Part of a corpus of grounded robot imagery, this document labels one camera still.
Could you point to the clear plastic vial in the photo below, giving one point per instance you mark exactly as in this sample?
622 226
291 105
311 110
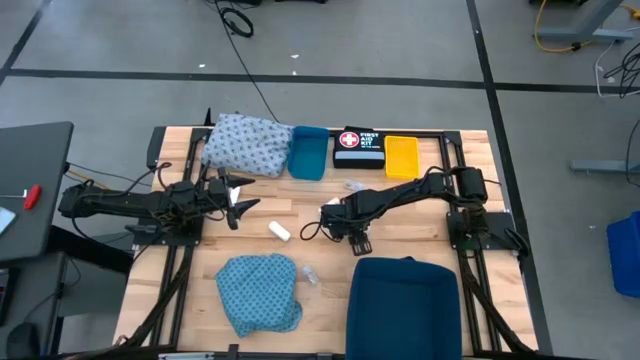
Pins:
310 275
354 186

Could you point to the small teal plastic bin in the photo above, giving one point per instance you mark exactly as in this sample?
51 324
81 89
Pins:
307 155

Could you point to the black flat plate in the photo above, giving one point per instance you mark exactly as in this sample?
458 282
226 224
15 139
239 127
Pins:
156 147

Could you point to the black first aid kit pouch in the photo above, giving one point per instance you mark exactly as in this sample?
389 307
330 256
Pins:
360 150

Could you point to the black keyboard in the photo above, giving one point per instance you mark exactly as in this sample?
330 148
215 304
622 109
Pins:
5 300

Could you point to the teal patterned gown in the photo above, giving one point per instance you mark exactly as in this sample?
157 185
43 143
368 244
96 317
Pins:
257 295

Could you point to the silver aluminium bar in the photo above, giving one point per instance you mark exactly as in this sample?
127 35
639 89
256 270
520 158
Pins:
185 356

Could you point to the dark low desk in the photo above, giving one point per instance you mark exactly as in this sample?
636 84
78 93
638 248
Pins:
35 290

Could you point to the small yellow plastic basket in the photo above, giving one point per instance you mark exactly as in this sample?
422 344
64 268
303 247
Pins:
401 157

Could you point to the smartphone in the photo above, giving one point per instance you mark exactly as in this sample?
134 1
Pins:
5 219

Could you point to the blue plastic crate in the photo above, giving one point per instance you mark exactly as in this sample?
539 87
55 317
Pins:
625 255

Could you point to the large navy fabric bin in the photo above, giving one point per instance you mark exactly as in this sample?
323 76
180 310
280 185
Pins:
402 310

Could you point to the grey desk foot bar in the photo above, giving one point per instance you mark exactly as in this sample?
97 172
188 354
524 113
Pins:
605 166

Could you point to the black clamp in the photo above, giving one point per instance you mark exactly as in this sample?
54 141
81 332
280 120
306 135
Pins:
233 351

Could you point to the black aluminium table frame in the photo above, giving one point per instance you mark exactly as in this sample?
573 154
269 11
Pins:
452 138

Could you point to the white grey patterned gown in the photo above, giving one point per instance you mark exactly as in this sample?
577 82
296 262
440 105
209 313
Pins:
245 145

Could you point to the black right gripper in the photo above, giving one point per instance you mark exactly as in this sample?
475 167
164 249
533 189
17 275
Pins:
345 220

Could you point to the grey desk leg frame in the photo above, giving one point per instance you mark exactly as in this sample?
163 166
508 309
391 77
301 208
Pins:
585 35

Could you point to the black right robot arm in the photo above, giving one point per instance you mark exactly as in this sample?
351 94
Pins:
400 192

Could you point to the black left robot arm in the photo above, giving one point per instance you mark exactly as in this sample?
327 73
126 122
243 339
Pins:
125 205

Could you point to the black pointed bracket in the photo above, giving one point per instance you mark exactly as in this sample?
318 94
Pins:
208 119

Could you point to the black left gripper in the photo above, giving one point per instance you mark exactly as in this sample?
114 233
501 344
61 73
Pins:
217 190

